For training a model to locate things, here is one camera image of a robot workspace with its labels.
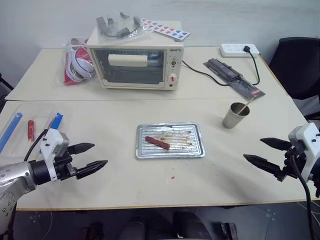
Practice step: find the white power strip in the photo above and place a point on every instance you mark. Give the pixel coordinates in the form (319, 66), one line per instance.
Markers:
(235, 51)

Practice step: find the heart sticker sheet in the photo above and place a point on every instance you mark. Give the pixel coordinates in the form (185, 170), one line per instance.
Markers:
(165, 28)

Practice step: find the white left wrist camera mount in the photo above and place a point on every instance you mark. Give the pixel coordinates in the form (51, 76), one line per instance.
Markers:
(51, 140)

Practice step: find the blue container clip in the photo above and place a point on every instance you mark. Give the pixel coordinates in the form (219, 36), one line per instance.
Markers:
(57, 121)
(11, 127)

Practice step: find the metal cup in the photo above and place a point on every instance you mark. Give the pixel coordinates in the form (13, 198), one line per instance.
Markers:
(232, 120)

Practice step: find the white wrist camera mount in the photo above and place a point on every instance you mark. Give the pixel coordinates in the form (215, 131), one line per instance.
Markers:
(308, 140)
(51, 140)

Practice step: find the black office chair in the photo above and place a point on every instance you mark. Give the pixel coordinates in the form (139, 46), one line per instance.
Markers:
(297, 65)

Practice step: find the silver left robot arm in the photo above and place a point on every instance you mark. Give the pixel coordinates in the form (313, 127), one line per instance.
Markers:
(15, 175)

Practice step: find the dark chair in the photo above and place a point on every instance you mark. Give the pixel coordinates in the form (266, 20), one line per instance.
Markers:
(3, 87)

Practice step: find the clear bag with black parts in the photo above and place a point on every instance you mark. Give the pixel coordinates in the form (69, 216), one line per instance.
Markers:
(117, 30)

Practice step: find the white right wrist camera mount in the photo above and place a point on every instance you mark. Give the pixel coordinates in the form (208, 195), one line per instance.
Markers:
(308, 140)

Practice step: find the dark rounded shape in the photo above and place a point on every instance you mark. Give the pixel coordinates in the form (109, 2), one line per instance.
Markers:
(228, 231)

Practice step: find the red popsicle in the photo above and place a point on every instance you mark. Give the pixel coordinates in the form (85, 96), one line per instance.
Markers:
(30, 130)

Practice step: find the cream toaster oven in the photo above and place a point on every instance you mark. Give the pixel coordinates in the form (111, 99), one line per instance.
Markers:
(140, 72)

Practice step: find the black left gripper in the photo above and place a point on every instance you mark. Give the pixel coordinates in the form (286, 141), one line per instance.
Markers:
(63, 168)

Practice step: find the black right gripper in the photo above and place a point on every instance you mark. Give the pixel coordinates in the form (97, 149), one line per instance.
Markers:
(290, 162)

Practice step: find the black packaged tool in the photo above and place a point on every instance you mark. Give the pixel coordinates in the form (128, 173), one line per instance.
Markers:
(230, 73)

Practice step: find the metal baking tray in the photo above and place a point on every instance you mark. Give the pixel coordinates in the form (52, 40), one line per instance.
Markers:
(180, 150)

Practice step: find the clear plastic container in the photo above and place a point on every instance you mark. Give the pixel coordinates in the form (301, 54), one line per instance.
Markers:
(15, 140)

